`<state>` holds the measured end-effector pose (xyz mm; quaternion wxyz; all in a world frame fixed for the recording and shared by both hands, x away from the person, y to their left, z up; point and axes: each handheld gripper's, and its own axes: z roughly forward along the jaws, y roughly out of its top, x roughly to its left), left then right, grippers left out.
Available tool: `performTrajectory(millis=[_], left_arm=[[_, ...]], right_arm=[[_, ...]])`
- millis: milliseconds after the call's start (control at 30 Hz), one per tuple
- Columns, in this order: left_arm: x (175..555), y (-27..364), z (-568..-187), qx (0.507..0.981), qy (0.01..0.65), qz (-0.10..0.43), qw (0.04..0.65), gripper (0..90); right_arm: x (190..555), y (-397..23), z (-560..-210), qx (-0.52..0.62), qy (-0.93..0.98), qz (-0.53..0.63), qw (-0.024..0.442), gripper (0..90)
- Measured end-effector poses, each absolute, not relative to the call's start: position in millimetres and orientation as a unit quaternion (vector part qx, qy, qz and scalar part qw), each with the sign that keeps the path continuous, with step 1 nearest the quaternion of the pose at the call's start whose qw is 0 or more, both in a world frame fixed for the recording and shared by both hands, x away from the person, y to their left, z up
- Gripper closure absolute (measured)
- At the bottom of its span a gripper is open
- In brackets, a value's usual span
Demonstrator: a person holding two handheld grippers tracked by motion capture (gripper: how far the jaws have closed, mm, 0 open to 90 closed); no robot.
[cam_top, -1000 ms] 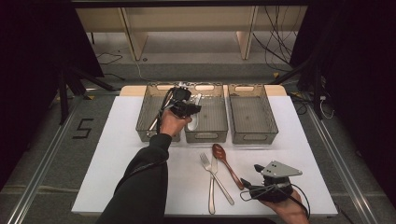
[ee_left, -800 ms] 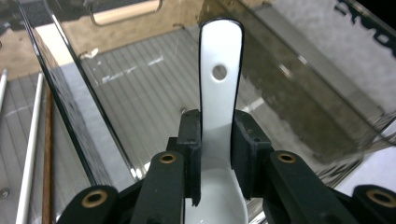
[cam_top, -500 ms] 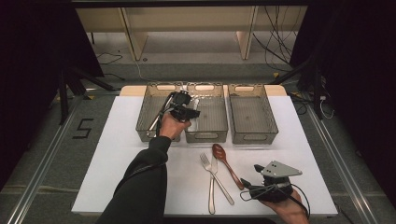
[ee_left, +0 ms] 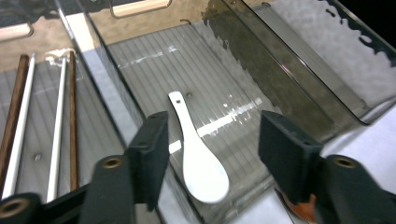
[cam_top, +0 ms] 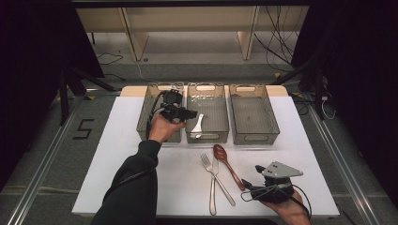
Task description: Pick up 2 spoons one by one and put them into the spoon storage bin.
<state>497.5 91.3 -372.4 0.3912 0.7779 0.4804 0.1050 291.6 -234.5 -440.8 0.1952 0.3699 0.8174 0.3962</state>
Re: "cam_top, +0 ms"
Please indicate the metal table knife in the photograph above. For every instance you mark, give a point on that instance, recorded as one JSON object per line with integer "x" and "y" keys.
{"x": 213, "y": 200}

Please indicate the person's right hand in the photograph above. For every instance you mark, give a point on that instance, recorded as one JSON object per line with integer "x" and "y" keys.
{"x": 289, "y": 211}

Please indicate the white ceramic spoon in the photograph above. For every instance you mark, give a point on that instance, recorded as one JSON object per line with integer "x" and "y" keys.
{"x": 197, "y": 128}

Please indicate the grey transparent plastic bin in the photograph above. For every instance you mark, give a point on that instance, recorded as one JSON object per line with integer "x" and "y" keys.
{"x": 144, "y": 115}
{"x": 252, "y": 117}
{"x": 214, "y": 112}

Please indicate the black metal stand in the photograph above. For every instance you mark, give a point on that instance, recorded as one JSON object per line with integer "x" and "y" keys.
{"x": 317, "y": 87}
{"x": 64, "y": 97}

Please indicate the brown wooden spoon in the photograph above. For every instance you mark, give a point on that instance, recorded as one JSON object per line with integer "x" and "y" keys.
{"x": 220, "y": 153}

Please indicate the person's left hand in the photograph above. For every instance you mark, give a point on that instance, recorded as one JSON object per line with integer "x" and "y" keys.
{"x": 164, "y": 128}

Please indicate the aluminium floor rail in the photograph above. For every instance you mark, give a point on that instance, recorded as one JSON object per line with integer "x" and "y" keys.
{"x": 43, "y": 168}
{"x": 341, "y": 165}

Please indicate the metal fork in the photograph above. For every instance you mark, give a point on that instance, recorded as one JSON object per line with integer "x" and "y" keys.
{"x": 219, "y": 184}

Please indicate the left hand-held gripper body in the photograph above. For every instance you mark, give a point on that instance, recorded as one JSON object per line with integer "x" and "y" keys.
{"x": 172, "y": 108}

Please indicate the black curtain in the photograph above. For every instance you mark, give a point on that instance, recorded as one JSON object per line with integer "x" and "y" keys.
{"x": 28, "y": 78}
{"x": 363, "y": 78}

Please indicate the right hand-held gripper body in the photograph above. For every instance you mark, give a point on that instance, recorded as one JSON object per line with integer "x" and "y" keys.
{"x": 275, "y": 187}

